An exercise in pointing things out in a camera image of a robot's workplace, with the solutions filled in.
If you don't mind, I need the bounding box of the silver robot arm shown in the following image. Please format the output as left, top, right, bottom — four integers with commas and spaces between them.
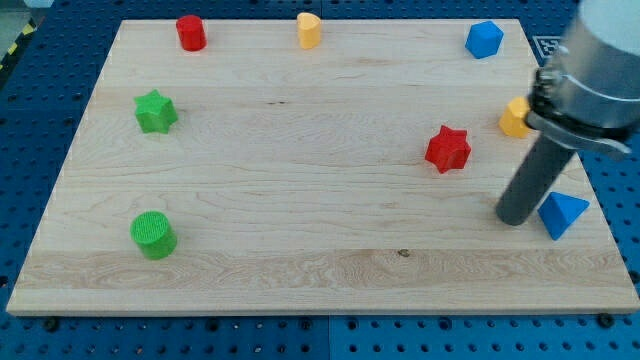
526, 0, 639, 159

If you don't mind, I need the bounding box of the red star block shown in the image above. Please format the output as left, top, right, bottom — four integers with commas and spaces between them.
424, 125, 471, 174

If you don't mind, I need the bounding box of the green star block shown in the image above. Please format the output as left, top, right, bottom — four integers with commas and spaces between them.
134, 89, 178, 134

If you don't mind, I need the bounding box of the wooden board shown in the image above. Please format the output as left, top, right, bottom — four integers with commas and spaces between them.
7, 19, 639, 316

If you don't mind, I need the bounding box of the yellow heart block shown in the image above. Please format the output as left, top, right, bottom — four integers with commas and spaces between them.
296, 12, 322, 50

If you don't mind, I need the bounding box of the green cylinder block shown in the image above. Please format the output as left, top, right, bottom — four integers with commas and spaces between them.
130, 211, 178, 260

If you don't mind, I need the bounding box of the red cylinder block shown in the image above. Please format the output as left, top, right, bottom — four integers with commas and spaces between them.
176, 15, 207, 52

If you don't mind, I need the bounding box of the yellow pentagon block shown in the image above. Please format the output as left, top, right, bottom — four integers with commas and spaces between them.
498, 97, 530, 139

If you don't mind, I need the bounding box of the blue hexagon block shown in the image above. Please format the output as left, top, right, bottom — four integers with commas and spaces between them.
465, 21, 504, 59

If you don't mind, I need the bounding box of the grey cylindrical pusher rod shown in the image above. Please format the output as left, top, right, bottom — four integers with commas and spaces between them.
495, 135, 576, 226

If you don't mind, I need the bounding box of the blue triangle block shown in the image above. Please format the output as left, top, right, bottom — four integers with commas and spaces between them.
537, 192, 590, 240

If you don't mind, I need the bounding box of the fiducial marker tag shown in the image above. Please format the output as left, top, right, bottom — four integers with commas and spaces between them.
532, 35, 561, 63

